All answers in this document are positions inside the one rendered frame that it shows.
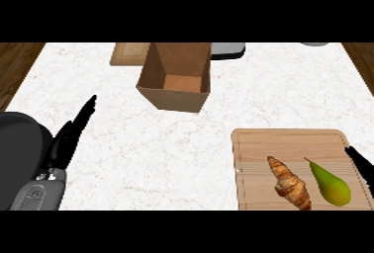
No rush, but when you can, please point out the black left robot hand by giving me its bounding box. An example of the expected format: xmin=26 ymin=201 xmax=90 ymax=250
xmin=39 ymin=94 xmax=97 ymax=181

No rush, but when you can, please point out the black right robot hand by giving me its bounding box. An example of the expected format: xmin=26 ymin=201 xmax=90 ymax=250
xmin=342 ymin=145 xmax=374 ymax=200

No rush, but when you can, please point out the green pear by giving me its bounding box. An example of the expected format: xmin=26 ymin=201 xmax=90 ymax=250
xmin=304 ymin=156 xmax=351 ymax=208

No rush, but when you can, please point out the pale wooden cutting board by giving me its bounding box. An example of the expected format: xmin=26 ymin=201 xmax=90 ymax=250
xmin=229 ymin=127 xmax=374 ymax=211

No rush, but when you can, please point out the brown cardboard box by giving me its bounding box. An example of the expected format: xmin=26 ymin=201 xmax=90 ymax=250
xmin=134 ymin=42 xmax=212 ymax=114

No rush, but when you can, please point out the dark grey round object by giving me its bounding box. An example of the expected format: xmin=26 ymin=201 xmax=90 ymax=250
xmin=0 ymin=111 xmax=56 ymax=211

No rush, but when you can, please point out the brown croissant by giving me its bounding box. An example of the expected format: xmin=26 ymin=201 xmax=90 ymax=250
xmin=266 ymin=155 xmax=311 ymax=211

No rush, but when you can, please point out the tan flat mat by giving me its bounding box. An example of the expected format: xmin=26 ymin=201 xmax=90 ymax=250
xmin=107 ymin=42 xmax=152 ymax=67

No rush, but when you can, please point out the grey and black appliance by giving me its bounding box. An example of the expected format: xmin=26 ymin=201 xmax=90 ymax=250
xmin=208 ymin=42 xmax=246 ymax=61

